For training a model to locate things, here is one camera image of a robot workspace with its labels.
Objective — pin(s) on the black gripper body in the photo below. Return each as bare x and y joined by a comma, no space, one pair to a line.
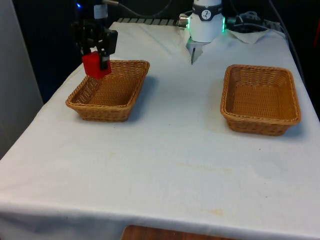
100,13

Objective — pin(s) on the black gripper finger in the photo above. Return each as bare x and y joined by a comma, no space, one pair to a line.
109,41
80,35

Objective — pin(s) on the red cube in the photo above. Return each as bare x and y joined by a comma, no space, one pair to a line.
93,65

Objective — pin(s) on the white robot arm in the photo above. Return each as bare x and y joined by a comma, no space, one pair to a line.
205,27

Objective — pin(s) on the wicker basket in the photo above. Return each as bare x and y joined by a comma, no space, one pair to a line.
260,105
112,95

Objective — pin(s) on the black cabinet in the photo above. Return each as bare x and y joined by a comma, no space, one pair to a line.
50,45

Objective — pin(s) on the pale locker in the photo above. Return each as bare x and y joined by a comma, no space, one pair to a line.
17,75

